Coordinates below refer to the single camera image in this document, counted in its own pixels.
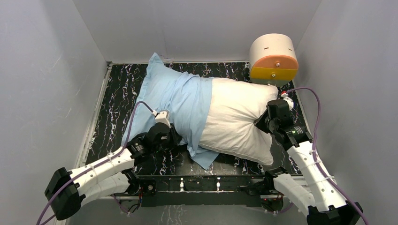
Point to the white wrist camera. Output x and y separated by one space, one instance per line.
286 98
163 118

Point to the light blue pillowcase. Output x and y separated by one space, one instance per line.
187 97

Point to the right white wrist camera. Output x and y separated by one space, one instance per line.
286 98

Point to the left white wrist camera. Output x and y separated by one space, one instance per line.
163 118

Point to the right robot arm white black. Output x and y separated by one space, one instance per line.
320 201

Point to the white pillow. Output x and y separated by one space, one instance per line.
230 129

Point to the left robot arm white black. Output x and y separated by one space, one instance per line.
68 191

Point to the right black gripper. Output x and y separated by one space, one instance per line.
259 123

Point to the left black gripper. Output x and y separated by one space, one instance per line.
175 138

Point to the cylindrical beige drawer box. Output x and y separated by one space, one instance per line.
272 60

